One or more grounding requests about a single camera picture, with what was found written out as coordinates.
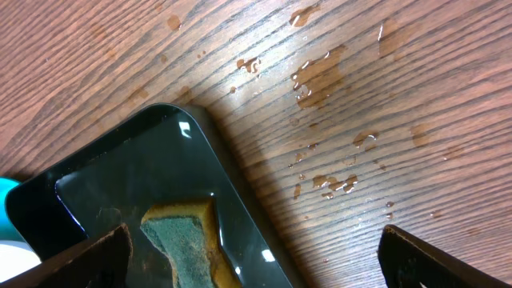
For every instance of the green and yellow sponge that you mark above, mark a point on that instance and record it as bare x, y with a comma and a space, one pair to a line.
187, 234

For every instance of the white plate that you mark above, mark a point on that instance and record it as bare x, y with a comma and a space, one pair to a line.
16, 258

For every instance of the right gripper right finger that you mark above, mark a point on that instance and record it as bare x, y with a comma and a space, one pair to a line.
408, 261

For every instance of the black rectangular water tray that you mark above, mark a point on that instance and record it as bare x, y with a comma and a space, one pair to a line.
162, 154

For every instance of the teal plastic tray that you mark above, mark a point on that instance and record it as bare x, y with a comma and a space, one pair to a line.
7, 229

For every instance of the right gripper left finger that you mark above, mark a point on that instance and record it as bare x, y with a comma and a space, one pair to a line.
95, 262

